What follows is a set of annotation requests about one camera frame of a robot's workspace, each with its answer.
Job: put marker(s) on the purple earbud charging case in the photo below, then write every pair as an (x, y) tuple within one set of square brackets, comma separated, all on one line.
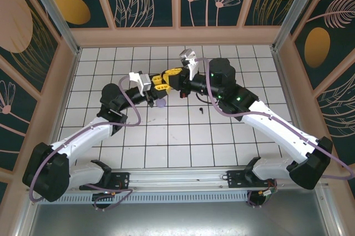
[(161, 104)]

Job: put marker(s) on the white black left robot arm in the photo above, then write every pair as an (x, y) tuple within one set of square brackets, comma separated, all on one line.
[(83, 136)]

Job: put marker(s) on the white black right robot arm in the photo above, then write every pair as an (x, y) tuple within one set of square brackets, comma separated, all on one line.
[(277, 125)]

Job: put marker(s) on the grey metal sheet panel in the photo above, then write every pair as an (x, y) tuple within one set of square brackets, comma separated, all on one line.
[(177, 219)]

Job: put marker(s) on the aluminium table side rail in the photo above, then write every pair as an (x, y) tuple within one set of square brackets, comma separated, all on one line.
[(69, 81), (294, 108)]

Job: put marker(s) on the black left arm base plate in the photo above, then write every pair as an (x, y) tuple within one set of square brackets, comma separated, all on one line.
[(122, 179)]

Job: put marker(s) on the aluminium mounting rail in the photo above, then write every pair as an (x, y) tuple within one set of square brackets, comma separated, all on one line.
[(177, 176)]

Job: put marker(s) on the aluminium corner post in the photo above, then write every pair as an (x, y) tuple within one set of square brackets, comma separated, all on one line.
[(50, 6), (301, 6)]

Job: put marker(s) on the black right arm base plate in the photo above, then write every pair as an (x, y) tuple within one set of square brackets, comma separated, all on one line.
[(235, 177)]

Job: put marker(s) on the peach circle moon wall panel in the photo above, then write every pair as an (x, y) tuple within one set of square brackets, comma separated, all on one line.
[(14, 25)]

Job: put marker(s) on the leaf line art wall panel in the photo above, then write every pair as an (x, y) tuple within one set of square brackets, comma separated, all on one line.
[(338, 114)]

